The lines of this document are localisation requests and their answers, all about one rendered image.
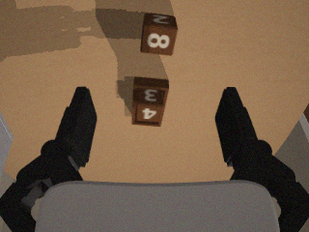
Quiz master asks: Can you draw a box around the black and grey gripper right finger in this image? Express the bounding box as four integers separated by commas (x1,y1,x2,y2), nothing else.
215,87,309,232

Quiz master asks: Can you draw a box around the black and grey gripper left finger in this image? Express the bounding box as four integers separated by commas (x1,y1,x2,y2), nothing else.
0,86,98,232

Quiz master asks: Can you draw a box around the brown wooden number cube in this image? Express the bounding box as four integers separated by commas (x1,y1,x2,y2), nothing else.
135,88,164,122
140,13,178,56

